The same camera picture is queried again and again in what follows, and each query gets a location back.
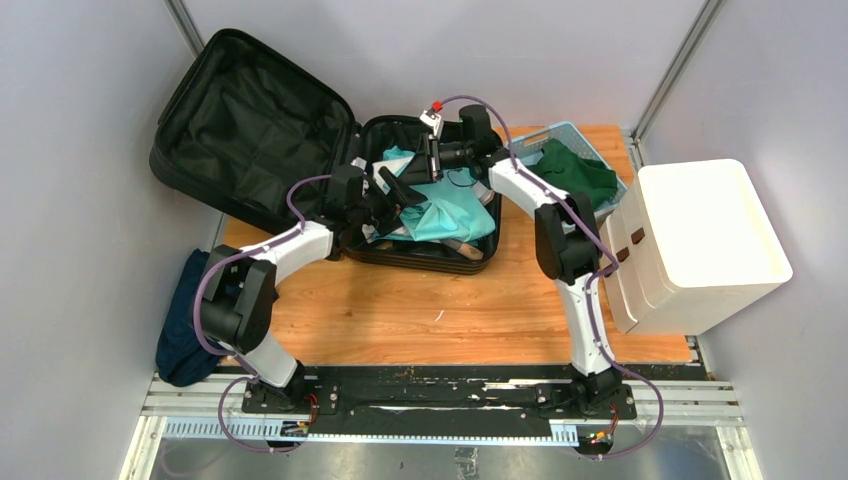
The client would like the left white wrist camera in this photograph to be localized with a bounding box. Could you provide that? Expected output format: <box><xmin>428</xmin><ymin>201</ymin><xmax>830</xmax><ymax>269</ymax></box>
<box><xmin>350</xmin><ymin>157</ymin><xmax>380</xmax><ymax>183</ymax></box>

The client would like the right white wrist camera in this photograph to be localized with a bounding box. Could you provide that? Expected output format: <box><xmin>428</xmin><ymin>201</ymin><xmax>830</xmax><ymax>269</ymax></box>
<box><xmin>419</xmin><ymin>102</ymin><xmax>444</xmax><ymax>139</ymax></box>

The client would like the aluminium frame post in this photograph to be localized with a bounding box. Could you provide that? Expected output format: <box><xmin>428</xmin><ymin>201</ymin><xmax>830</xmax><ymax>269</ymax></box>
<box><xmin>631</xmin><ymin>0</ymin><xmax>725</xmax><ymax>144</ymax></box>
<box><xmin>164</xmin><ymin>0</ymin><xmax>205</xmax><ymax>57</ymax></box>

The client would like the white three-drawer storage unit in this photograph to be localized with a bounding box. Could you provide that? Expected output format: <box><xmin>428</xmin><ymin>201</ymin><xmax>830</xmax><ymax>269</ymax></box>
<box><xmin>600</xmin><ymin>159</ymin><xmax>793</xmax><ymax>335</ymax></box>

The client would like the left aluminium frame post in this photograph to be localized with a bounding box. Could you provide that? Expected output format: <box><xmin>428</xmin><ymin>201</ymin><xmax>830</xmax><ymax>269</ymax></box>
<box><xmin>164</xmin><ymin>0</ymin><xmax>205</xmax><ymax>57</ymax></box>

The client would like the clear round plastic jar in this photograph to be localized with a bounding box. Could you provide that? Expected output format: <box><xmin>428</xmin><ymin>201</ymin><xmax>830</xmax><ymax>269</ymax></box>
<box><xmin>472</xmin><ymin>183</ymin><xmax>495</xmax><ymax>206</ymax></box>

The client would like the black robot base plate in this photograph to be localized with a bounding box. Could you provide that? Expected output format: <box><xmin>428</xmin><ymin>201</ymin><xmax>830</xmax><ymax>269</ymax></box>
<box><xmin>241</xmin><ymin>362</ymin><xmax>710</xmax><ymax>442</ymax></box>

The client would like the black ribbed hard-shell suitcase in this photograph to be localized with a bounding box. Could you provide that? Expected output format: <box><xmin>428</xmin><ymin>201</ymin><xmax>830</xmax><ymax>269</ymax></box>
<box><xmin>148</xmin><ymin>27</ymin><xmax>506</xmax><ymax>277</ymax></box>

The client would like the right aluminium frame post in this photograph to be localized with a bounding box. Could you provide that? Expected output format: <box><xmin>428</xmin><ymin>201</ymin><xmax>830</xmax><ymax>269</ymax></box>
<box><xmin>631</xmin><ymin>0</ymin><xmax>725</xmax><ymax>144</ymax></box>

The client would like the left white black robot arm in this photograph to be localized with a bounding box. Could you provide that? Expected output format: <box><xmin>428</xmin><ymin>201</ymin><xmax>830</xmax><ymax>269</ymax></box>
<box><xmin>192</xmin><ymin>165</ymin><xmax>427</xmax><ymax>413</ymax></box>

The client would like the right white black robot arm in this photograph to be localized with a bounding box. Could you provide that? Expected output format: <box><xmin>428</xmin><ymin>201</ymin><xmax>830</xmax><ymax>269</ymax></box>
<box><xmin>402</xmin><ymin>97</ymin><xmax>631</xmax><ymax>418</ymax></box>

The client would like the dark green garment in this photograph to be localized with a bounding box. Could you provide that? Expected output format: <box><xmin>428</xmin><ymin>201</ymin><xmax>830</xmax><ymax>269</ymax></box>
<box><xmin>528</xmin><ymin>139</ymin><xmax>618</xmax><ymax>209</ymax></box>

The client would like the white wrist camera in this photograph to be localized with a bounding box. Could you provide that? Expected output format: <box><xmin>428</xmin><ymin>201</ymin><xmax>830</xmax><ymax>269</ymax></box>
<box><xmin>350</xmin><ymin>157</ymin><xmax>380</xmax><ymax>183</ymax></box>
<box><xmin>419</xmin><ymin>102</ymin><xmax>444</xmax><ymax>139</ymax></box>

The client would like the dark blue cloth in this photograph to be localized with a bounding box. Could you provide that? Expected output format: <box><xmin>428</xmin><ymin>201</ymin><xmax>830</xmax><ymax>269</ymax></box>
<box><xmin>155</xmin><ymin>249</ymin><xmax>222</xmax><ymax>387</ymax></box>

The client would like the light teal garment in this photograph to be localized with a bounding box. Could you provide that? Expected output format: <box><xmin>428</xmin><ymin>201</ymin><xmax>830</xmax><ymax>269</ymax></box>
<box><xmin>385</xmin><ymin>168</ymin><xmax>496</xmax><ymax>243</ymax></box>

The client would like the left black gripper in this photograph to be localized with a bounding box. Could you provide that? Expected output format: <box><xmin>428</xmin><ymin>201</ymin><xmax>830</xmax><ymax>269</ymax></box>
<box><xmin>348</xmin><ymin>168</ymin><xmax>426</xmax><ymax>237</ymax></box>

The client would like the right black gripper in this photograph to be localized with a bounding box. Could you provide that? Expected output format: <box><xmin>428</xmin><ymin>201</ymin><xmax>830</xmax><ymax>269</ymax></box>
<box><xmin>399</xmin><ymin>133</ymin><xmax>475</xmax><ymax>187</ymax></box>

